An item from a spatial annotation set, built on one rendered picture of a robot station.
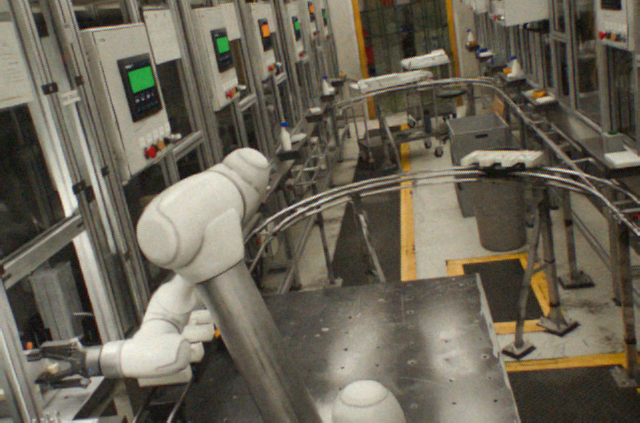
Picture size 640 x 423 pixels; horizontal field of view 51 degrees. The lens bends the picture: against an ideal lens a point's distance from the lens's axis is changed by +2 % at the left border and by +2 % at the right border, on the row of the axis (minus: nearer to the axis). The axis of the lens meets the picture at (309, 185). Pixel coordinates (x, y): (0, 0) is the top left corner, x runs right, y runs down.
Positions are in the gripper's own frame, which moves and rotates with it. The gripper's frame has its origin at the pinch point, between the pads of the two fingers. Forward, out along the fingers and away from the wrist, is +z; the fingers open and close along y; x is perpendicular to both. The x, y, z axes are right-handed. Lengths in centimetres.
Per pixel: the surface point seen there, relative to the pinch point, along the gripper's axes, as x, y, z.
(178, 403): -6.4, -17.9, -33.2
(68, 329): -24.9, -2.6, 3.6
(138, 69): -71, 66, -16
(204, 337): -33.3, -13.8, -33.1
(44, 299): -24.8, 7.6, 8.3
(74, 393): -1.4, -9.2, -8.6
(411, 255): -285, -98, -91
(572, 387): -120, -96, -155
